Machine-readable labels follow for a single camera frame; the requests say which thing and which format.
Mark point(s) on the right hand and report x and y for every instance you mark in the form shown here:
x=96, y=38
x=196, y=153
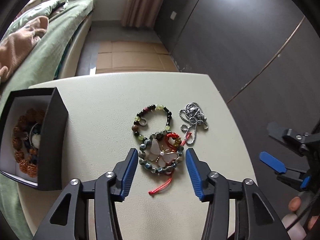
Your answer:
x=301, y=229

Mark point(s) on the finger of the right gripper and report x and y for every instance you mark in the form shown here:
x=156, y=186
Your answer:
x=288, y=137
x=292, y=177

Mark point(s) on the flattened cardboard sheet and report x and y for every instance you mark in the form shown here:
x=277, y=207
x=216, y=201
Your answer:
x=133, y=56

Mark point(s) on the black jewelry box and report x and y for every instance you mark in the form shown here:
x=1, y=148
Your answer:
x=33, y=123

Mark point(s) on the pink curtain right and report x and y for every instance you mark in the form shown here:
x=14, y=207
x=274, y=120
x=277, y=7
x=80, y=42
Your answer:
x=141, y=13

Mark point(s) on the light green quilt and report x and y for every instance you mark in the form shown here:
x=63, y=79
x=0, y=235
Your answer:
x=43, y=9

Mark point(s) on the pink fleece blanket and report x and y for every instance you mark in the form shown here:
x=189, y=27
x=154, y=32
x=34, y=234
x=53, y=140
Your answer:
x=18, y=45

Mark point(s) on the green bed mattress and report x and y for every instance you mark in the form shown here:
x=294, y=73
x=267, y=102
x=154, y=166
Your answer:
x=38, y=67

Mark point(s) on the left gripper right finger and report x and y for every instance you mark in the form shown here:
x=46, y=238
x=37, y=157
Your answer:
x=237, y=209

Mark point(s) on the white wall socket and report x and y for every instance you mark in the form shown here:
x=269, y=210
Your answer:
x=173, y=15

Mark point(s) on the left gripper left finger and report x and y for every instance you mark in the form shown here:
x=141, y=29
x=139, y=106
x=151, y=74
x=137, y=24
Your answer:
x=68, y=216

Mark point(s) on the butterfly shell brooch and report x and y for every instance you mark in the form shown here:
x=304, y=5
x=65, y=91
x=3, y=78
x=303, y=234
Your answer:
x=161, y=156

